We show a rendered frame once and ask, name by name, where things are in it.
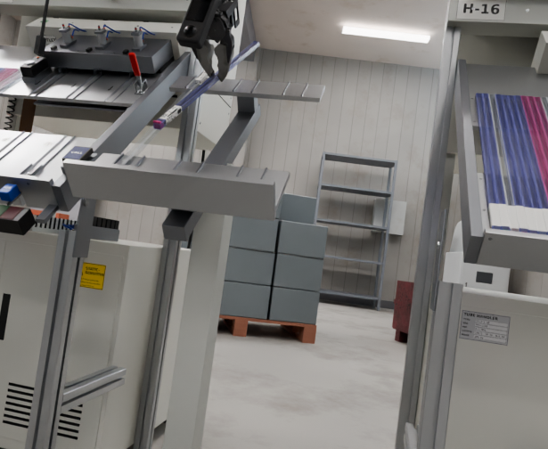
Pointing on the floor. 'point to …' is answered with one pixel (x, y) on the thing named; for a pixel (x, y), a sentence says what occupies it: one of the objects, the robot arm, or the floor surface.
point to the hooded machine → (487, 275)
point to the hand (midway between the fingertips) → (216, 77)
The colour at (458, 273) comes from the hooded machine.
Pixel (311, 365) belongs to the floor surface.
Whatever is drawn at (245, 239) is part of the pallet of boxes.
